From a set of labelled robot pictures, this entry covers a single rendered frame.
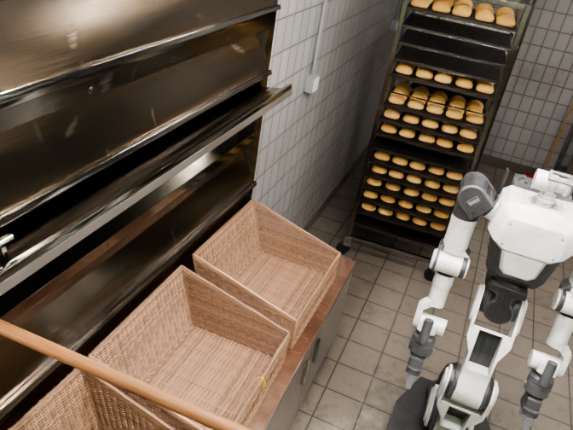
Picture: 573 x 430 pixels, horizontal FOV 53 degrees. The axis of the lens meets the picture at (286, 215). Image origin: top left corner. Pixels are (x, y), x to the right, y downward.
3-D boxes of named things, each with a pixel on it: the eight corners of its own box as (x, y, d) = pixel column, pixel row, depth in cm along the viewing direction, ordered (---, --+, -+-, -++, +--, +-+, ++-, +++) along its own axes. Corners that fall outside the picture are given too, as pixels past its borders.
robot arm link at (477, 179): (454, 204, 209) (465, 170, 203) (478, 212, 207) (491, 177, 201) (451, 217, 199) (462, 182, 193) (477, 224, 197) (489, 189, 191)
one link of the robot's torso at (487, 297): (477, 298, 222) (487, 273, 216) (512, 310, 219) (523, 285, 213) (474, 316, 212) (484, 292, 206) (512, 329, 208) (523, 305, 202)
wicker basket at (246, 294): (184, 308, 237) (188, 253, 223) (245, 245, 283) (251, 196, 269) (292, 352, 224) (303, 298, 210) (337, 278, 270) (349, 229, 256)
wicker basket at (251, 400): (85, 417, 185) (83, 355, 171) (176, 316, 231) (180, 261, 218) (219, 480, 173) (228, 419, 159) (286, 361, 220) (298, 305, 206)
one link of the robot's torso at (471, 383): (441, 386, 229) (479, 279, 220) (485, 403, 224) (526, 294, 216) (439, 403, 214) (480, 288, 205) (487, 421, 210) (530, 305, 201)
